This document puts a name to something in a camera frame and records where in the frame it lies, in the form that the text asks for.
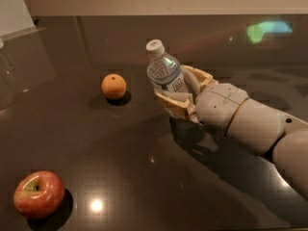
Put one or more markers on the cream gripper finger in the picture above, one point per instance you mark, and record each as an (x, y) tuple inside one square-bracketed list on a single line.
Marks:
[(178, 105), (197, 78)]

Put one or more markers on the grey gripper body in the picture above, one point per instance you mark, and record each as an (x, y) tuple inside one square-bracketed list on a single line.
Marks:
[(219, 106)]

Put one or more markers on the blue plastic water bottle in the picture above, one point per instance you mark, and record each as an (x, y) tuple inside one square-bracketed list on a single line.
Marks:
[(164, 70)]

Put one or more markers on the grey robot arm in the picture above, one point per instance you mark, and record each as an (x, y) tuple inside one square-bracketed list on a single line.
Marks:
[(264, 131)]

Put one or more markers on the orange fruit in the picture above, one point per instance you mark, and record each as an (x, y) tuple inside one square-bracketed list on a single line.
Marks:
[(113, 86)]

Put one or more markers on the red apple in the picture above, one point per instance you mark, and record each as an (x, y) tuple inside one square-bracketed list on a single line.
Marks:
[(39, 195)]

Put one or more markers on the clear glass jar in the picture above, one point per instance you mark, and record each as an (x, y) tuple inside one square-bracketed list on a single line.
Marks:
[(7, 78)]

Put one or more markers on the white slanted panel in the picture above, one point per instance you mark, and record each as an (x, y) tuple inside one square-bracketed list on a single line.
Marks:
[(15, 20)]

